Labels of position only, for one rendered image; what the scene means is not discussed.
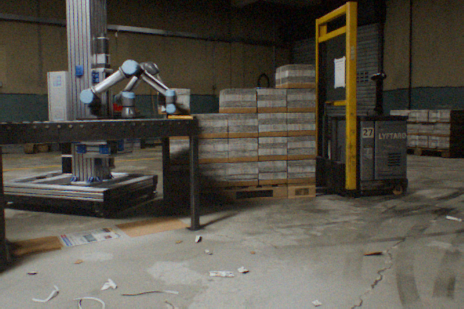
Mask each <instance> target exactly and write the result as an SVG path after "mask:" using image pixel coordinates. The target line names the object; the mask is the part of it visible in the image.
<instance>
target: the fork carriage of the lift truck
mask: <svg viewBox="0 0 464 309"><path fill-rule="evenodd" d="M315 160H316V167H315V169H316V171H315V176H316V177H315V178H316V182H314V183H321V184H322V186H323V187H326V186H328V187H330V188H331V190H333V191H334V192H338V193H340V192H342V193H343V162H340V161H336V160H334V159H329V158H326V157H321V156H318V155H316V158H315Z"/></svg>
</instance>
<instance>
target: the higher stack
mask: <svg viewBox="0 0 464 309"><path fill-rule="evenodd" d="M315 82H316V77H315V66H313V65H287V66H283V67H280V68H277V69H276V72H275V84H276V86H279V85H282V84H286V83H315ZM285 89H286V95H285V96H286V108H297V107H314V106H316V104H315V102H316V95H315V91H316V90H315V89H312V88H285ZM285 113H286V114H287V115H286V117H287V118H286V119H285V120H286V124H287V136H285V137H287V155H312V154H315V145H316V144H315V137H314V135H309V136H288V132H295V131H315V130H316V129H315V128H316V125H315V122H316V120H315V119H314V118H315V113H310V112H285ZM285 160H286V166H287V183H285V184H286V186H287V198H300V197H315V196H316V183H314V182H312V183H288V179H309V178H315V177H316V176H315V171H316V169H315V167H316V160H315V159H285Z"/></svg>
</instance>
